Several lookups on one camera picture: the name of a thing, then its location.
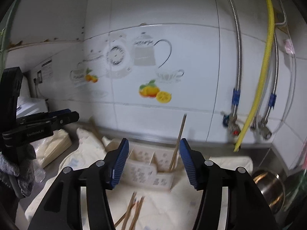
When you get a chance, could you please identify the crossing wooden chopstick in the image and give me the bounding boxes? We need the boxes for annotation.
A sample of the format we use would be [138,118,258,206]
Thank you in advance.
[114,192,137,228]

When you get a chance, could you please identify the lone wooden chopstick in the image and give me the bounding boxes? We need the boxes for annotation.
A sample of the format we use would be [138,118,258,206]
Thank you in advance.
[168,114,187,172]

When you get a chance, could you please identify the bagged disposable chopsticks pack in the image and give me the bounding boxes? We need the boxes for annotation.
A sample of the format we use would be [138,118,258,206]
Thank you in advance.
[31,129,72,168]

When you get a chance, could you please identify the steel saucepan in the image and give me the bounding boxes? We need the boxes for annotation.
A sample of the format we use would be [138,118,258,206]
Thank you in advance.
[252,169,286,215]

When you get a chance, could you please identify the white quilted patterned mat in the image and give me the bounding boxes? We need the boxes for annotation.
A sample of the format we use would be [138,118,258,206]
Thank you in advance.
[25,128,253,229]

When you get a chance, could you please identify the chrome angle valve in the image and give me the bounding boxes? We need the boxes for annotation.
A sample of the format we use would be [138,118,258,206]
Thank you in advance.
[250,117,272,140]

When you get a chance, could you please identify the pink bottle brush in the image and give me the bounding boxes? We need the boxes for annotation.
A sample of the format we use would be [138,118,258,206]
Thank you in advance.
[300,139,307,170]

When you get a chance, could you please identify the beige plastic utensil holder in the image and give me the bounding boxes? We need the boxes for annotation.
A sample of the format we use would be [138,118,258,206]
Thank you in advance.
[121,141,175,191]

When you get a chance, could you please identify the white thin water tube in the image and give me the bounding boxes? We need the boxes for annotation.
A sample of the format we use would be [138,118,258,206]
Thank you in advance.
[254,33,298,135]

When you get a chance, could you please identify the wall power socket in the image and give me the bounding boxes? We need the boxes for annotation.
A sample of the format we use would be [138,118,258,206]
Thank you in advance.
[36,70,43,85]

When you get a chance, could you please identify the red handled angle valve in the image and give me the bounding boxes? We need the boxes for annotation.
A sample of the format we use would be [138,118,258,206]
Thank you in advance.
[221,112,241,137]

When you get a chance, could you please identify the left braided steel hose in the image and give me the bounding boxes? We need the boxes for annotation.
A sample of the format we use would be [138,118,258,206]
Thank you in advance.
[212,0,242,115]

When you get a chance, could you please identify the braided steel hose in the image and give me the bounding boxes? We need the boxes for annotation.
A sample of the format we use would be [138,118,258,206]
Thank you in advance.
[260,0,287,125]
[212,0,242,115]

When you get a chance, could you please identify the right braided steel hose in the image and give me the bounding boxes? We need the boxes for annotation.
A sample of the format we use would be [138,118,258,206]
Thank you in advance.
[260,0,287,125]

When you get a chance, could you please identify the yellow corrugated gas hose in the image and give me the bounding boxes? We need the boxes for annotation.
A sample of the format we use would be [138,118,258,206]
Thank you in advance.
[234,0,275,153]

